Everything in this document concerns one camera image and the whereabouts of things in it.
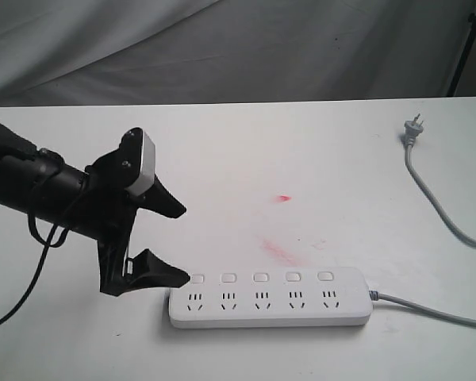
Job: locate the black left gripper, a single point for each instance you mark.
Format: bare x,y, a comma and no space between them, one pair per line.
113,190

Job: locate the white five-socket power strip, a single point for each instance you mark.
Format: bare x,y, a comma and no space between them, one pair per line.
271,298

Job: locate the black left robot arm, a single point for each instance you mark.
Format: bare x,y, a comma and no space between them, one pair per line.
40,184

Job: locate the grey backdrop cloth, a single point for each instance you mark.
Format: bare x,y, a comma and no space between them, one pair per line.
88,53

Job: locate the black stand in background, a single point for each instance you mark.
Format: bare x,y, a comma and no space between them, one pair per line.
464,55

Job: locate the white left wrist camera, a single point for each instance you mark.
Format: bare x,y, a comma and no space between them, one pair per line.
146,175

